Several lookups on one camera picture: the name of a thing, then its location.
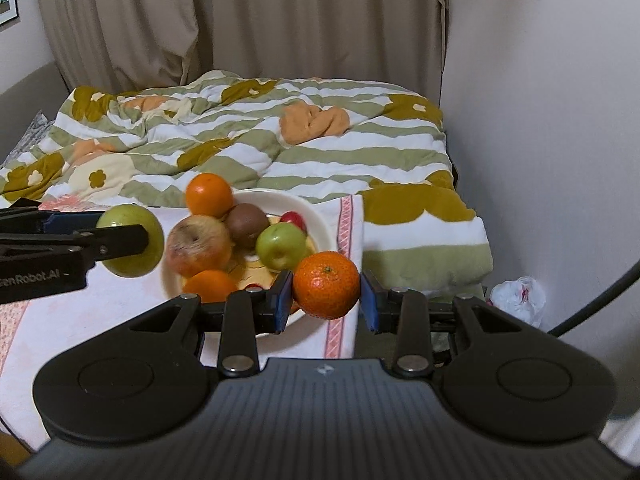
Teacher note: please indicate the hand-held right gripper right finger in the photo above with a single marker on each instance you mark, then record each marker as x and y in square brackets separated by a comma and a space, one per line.
[370, 305]

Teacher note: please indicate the white plastic bag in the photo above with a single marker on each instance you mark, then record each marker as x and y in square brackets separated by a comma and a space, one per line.
[517, 300]

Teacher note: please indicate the white pink-patterned towel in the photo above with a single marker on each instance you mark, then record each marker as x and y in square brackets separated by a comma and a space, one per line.
[100, 320]

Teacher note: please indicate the cream plate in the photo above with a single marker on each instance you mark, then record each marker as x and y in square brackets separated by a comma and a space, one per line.
[320, 225]

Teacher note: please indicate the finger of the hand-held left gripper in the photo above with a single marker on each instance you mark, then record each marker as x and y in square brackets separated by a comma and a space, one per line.
[120, 242]
[70, 220]

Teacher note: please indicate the grey headboard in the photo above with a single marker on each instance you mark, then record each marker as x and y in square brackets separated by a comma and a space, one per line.
[30, 90]

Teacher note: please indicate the orange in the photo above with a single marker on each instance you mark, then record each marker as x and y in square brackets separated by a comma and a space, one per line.
[212, 285]
[326, 285]
[210, 195]

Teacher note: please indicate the large yellow-red apple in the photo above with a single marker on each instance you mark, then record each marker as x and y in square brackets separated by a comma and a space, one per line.
[197, 245]

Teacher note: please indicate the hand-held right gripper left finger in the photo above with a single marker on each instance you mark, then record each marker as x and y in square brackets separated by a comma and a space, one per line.
[282, 305]

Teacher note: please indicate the beige curtain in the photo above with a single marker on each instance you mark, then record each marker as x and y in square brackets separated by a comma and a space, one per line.
[250, 15]

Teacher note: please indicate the white cloth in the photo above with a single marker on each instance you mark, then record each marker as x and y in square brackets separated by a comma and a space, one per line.
[622, 437]

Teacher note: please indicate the small red tomato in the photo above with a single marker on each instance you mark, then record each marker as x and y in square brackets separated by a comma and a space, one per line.
[253, 286]

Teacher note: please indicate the grey patterned pillow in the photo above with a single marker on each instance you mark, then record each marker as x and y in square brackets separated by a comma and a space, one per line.
[25, 140]

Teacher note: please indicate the green apple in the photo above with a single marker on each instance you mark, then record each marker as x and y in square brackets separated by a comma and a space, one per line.
[130, 216]
[281, 246]

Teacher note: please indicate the floral striped blanket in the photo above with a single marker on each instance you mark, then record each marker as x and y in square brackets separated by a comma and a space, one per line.
[325, 160]

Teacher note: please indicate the brown kiwi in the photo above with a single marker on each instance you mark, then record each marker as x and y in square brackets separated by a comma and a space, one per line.
[245, 222]

